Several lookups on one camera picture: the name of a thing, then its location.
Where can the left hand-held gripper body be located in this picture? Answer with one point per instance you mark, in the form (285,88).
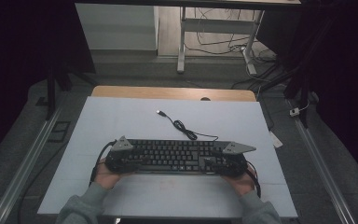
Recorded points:
(121,158)

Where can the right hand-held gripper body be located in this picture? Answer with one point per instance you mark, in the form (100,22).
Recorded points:
(233,161)

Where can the black computer keyboard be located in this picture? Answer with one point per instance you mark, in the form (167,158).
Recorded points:
(174,152)

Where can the person's right hand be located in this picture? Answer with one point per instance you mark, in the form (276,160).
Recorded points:
(240,183)

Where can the person's left hand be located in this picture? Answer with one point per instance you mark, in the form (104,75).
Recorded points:
(105,179)

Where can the white board mat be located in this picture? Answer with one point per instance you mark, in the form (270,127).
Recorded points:
(199,124)

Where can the white tag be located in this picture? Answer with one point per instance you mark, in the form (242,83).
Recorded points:
(276,140)

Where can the black floor plate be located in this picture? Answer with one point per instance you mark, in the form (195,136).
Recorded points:
(59,131)

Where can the small white box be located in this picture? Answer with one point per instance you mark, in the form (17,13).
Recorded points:
(294,112)

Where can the wooden table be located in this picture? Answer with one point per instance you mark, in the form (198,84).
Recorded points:
(167,93)

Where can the black metal stand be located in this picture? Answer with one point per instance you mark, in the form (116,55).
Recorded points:
(301,87)
(51,93)

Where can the grey cabinet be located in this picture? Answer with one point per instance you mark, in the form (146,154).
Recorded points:
(115,28)

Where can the white-framed desk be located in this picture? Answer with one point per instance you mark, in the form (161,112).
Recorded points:
(213,26)

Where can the aluminium rail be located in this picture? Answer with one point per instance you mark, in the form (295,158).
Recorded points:
(320,168)
(21,168)

